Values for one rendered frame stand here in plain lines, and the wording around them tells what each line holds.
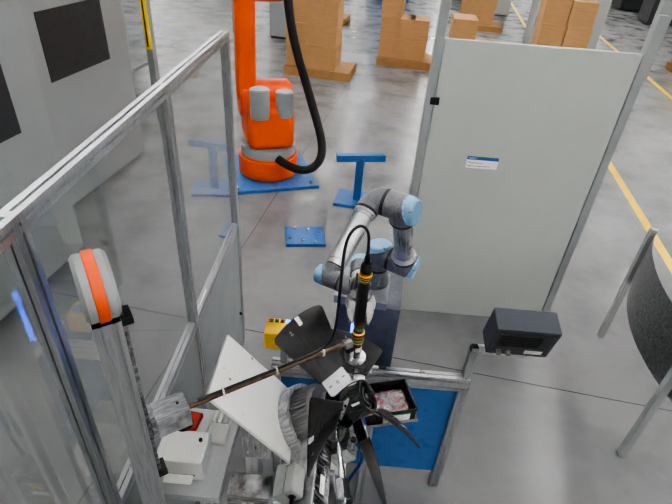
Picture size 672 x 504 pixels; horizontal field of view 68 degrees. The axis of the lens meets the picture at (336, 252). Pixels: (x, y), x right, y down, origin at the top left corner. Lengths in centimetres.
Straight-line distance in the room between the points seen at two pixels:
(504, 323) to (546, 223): 167
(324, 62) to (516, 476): 773
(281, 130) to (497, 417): 350
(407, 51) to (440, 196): 744
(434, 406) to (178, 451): 120
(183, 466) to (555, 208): 277
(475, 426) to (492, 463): 25
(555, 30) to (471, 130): 626
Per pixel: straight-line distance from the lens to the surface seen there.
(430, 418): 261
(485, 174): 342
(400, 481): 304
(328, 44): 943
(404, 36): 1065
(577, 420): 366
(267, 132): 539
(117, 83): 590
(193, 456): 194
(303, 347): 170
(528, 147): 340
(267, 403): 177
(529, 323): 218
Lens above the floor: 257
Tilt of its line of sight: 35 degrees down
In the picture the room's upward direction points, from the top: 4 degrees clockwise
